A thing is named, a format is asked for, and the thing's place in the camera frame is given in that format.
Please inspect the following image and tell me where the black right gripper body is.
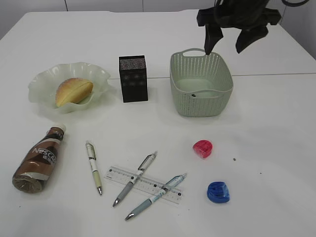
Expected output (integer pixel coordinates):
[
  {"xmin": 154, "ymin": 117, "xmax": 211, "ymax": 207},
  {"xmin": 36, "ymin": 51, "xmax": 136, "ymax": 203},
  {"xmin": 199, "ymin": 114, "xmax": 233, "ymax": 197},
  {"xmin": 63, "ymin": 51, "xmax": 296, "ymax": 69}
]
[{"xmin": 197, "ymin": 0, "xmax": 281, "ymax": 31}]

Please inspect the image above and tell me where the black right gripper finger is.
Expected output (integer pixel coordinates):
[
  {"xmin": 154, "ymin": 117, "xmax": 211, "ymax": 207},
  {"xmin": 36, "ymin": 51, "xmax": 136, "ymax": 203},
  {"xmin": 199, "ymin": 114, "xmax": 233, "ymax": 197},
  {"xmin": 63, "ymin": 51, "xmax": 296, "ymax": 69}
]
[
  {"xmin": 204, "ymin": 24, "xmax": 223, "ymax": 55},
  {"xmin": 236, "ymin": 27, "xmax": 268, "ymax": 53}
]

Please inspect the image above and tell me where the yellow bread loaf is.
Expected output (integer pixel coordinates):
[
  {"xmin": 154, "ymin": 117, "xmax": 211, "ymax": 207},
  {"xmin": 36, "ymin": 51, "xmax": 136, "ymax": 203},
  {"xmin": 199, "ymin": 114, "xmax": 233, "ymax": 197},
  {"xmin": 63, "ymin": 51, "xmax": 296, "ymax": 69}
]
[{"xmin": 55, "ymin": 78, "xmax": 93, "ymax": 107}]

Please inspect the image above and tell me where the blue correction tape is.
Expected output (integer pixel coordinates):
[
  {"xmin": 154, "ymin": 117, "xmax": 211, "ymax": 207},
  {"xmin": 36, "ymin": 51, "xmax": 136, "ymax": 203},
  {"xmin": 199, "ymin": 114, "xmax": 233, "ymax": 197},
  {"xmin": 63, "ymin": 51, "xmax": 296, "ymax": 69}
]
[{"xmin": 207, "ymin": 181, "xmax": 230, "ymax": 203}]

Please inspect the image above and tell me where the brown Nescafe coffee bottle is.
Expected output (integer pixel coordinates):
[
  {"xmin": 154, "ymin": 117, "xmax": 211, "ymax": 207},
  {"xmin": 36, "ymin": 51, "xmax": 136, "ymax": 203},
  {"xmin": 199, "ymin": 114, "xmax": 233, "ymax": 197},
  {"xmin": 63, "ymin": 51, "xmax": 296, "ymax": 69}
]
[{"xmin": 12, "ymin": 123, "xmax": 66, "ymax": 194}]

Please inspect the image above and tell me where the green plastic woven basket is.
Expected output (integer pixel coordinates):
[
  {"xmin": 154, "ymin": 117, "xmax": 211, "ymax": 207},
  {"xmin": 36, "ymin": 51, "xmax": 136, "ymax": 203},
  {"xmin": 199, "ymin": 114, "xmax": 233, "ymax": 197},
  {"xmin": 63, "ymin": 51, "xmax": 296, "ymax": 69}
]
[{"xmin": 170, "ymin": 48, "xmax": 234, "ymax": 117}]

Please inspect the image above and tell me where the black square pen holder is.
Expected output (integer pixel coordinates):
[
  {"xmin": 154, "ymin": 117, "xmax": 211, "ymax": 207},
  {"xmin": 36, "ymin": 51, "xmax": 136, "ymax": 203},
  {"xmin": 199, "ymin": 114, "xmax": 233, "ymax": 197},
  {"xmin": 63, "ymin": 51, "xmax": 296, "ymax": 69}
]
[{"xmin": 119, "ymin": 55, "xmax": 148, "ymax": 103}]

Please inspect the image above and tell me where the blue grey grip pen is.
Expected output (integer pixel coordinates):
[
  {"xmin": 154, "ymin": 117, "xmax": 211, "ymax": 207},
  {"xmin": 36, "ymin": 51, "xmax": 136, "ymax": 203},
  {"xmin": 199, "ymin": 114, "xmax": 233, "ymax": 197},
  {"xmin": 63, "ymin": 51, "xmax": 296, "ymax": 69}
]
[{"xmin": 125, "ymin": 173, "xmax": 187, "ymax": 221}]

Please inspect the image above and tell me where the white and green pen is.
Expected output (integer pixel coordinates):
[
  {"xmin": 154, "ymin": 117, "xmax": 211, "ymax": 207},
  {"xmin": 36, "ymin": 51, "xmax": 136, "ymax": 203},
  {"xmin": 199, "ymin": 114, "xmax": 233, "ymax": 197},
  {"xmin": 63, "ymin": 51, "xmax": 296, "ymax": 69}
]
[{"xmin": 85, "ymin": 141, "xmax": 103, "ymax": 196}]

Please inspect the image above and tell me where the pale green ruffled glass plate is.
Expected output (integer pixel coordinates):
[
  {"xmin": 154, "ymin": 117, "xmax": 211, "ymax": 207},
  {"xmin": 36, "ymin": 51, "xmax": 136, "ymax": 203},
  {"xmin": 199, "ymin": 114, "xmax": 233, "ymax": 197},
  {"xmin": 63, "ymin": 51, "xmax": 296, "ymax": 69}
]
[{"xmin": 28, "ymin": 62, "xmax": 111, "ymax": 114}]

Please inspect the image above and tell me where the pink correction tape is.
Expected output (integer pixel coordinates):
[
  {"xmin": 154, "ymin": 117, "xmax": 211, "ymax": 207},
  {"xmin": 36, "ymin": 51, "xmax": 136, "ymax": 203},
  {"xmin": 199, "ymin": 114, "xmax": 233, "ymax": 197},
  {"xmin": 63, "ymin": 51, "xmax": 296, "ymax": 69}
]
[{"xmin": 193, "ymin": 140, "xmax": 213, "ymax": 159}]

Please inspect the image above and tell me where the clear plastic ruler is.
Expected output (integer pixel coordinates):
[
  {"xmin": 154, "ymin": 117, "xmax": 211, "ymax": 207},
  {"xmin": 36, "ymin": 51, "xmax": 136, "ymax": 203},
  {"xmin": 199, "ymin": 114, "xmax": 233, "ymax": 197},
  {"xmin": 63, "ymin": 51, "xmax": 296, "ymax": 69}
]
[{"xmin": 104, "ymin": 166, "xmax": 183, "ymax": 204}]

